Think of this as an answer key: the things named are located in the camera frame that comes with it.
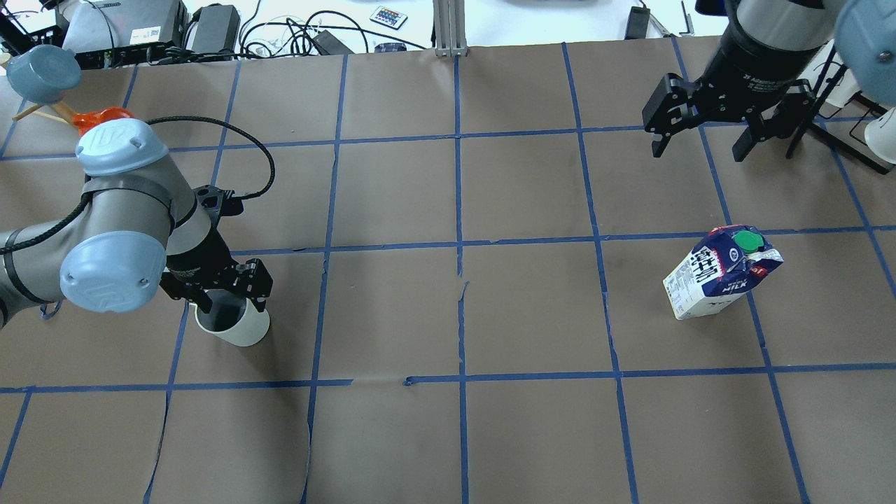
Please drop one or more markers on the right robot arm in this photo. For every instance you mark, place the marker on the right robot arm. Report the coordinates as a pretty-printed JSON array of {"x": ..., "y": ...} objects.
[{"x": 862, "y": 32}]

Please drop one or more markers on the aluminium frame post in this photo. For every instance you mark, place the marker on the aluminium frame post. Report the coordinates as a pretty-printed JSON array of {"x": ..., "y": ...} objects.
[{"x": 450, "y": 28}]

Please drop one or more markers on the allen key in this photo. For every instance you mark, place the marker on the allen key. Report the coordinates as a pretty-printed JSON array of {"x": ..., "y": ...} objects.
[{"x": 689, "y": 25}]

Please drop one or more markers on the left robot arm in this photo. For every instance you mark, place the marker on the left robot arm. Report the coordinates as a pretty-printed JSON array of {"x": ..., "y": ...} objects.
[{"x": 138, "y": 227}]

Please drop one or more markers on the grey projector box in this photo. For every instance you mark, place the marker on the grey projector box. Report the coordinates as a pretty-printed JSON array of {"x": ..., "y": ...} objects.
[{"x": 118, "y": 33}]

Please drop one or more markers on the white HOME mug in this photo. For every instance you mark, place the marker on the white HOME mug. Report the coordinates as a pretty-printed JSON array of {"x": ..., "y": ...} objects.
[{"x": 233, "y": 319}]

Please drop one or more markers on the white cup on rack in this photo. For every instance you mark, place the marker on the white cup on rack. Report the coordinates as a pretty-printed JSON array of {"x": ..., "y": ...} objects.
[
  {"x": 845, "y": 87},
  {"x": 879, "y": 136}
]

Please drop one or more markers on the small remote control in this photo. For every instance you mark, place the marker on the small remote control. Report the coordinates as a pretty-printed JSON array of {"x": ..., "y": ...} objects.
[{"x": 384, "y": 16}]

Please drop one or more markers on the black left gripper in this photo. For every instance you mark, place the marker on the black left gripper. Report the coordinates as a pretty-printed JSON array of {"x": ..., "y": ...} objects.
[{"x": 198, "y": 260}]

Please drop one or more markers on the blue white milk carton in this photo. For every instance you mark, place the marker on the blue white milk carton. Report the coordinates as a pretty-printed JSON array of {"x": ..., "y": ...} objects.
[{"x": 726, "y": 264}]

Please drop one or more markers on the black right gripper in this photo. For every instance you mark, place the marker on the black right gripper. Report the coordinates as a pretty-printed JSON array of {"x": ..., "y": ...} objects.
[{"x": 743, "y": 72}]

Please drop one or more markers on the black power adapter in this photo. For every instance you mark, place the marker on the black power adapter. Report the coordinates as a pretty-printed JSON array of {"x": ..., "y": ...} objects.
[{"x": 637, "y": 23}]

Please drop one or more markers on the orange cup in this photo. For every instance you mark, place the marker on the orange cup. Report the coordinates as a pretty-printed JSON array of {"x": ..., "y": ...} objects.
[{"x": 84, "y": 122}]

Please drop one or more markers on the blue-grey cup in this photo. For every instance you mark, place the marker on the blue-grey cup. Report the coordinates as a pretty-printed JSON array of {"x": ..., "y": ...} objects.
[{"x": 44, "y": 75}]

